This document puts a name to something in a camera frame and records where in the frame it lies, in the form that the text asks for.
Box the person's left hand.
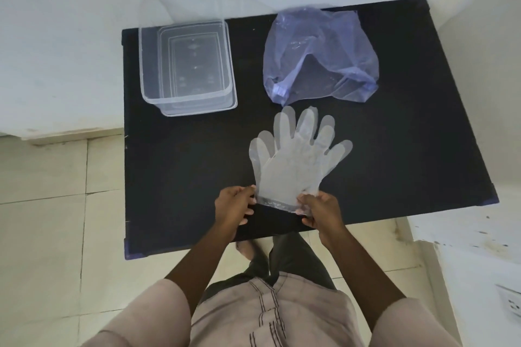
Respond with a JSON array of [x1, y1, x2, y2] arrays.
[[214, 185, 258, 234]]

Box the person's right hand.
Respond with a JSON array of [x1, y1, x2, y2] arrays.
[[296, 190, 347, 248]]

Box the stack of clear disposable gloves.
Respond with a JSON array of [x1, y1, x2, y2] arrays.
[[249, 105, 354, 216]]

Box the person's left forearm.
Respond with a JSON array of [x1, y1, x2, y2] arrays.
[[164, 224, 242, 319]]

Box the person's right forearm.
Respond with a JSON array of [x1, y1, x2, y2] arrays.
[[319, 232, 408, 329]]

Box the person's bare foot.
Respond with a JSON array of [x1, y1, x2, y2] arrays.
[[235, 239, 258, 265]]

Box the person's dark grey trousers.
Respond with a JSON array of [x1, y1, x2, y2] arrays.
[[202, 232, 338, 302]]

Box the person's pale pink shirt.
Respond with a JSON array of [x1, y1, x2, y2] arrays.
[[81, 265, 462, 347]]

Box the blue table corner cap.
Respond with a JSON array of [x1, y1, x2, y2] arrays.
[[484, 184, 500, 207], [124, 239, 143, 261]]

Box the clear plastic container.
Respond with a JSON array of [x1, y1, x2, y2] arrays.
[[138, 20, 238, 117]]

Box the blue plastic bag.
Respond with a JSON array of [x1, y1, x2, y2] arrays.
[[262, 8, 380, 107]]

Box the clear plastic lid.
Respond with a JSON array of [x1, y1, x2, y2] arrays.
[[139, 0, 268, 31]]

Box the white wall socket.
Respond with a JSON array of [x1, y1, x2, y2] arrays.
[[494, 283, 521, 320]]

